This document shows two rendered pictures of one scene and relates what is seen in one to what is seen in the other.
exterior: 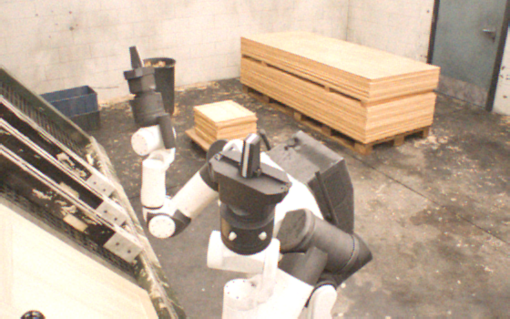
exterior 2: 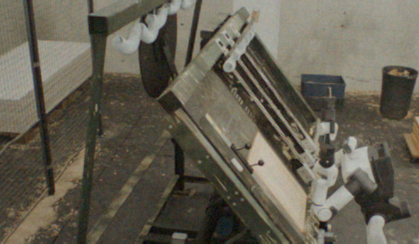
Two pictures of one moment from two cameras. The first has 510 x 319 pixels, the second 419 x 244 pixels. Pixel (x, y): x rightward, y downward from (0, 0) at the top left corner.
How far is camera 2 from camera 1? 2.17 m
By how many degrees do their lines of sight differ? 29
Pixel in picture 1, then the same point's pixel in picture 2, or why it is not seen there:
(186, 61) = not seen: outside the picture
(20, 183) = (270, 130)
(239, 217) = (321, 153)
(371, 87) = not seen: outside the picture
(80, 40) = (347, 36)
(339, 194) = (386, 171)
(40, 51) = (313, 39)
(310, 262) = (353, 185)
